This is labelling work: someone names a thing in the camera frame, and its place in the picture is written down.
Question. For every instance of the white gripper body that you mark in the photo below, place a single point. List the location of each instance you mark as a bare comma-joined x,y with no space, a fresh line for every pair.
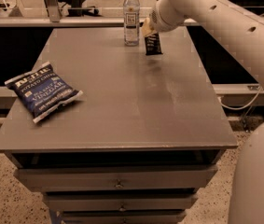
158,20

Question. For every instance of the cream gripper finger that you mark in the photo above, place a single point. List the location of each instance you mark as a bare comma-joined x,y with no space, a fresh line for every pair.
148,28

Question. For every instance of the black rxbar chocolate bar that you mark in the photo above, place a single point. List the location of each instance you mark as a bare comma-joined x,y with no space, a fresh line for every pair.
153,44

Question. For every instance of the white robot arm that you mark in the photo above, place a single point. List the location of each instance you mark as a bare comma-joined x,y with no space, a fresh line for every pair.
240,33

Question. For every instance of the clear plastic water bottle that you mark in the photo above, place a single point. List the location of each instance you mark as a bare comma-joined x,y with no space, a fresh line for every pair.
131,11

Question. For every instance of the blue potato chips bag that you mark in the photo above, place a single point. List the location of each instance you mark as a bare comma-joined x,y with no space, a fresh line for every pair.
42,91

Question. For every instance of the grey middle drawer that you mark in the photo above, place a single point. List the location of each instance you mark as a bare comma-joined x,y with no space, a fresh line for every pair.
120,202

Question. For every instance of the grey drawer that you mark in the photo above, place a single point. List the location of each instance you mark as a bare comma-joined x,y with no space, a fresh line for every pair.
127,217
116,178
120,202

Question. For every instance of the grey top drawer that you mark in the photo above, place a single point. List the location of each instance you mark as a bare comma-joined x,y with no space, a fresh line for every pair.
116,178

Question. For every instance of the grey bottom drawer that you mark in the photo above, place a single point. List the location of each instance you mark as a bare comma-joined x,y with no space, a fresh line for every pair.
127,217

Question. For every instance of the metal railing frame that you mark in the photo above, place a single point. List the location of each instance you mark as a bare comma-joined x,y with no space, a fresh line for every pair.
60,14

